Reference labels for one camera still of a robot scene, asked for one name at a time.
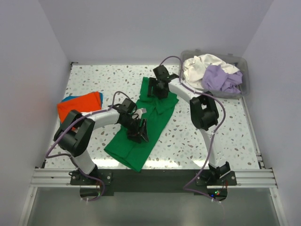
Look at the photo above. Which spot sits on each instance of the white crumpled t shirt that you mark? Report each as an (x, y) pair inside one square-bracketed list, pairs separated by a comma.
[(194, 68)]

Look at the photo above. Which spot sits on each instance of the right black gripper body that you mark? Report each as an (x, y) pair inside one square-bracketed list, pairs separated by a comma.
[(155, 87)]

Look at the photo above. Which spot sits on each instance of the aluminium frame rail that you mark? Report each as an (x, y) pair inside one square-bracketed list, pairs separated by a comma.
[(246, 178)]

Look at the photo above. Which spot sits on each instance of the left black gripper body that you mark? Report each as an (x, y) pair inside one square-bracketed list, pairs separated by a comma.
[(138, 129)]

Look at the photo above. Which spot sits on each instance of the folded blue t shirt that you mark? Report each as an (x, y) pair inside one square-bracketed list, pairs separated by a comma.
[(90, 97)]

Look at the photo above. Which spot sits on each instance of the folded orange t shirt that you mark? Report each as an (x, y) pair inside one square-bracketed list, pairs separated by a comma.
[(63, 108)]

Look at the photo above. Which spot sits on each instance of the lavender crumpled t shirt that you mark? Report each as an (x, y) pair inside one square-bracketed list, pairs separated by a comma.
[(215, 78)]

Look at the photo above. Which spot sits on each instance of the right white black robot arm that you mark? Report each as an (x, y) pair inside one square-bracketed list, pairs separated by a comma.
[(204, 114)]

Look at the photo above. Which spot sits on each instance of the clear plastic bin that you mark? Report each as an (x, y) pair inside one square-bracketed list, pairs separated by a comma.
[(239, 62)]

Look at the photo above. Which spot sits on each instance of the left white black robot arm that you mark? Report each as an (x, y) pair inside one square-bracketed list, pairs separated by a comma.
[(75, 131)]

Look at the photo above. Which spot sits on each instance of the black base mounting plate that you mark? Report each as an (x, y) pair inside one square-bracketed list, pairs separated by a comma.
[(111, 181)]

